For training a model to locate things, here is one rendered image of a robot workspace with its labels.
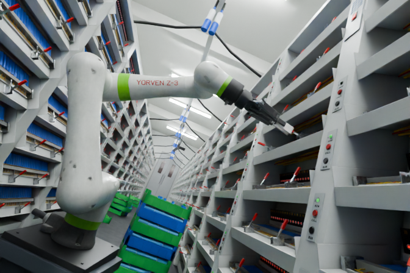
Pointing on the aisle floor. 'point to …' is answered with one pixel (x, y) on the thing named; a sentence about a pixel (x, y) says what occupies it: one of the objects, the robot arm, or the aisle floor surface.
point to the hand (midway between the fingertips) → (282, 126)
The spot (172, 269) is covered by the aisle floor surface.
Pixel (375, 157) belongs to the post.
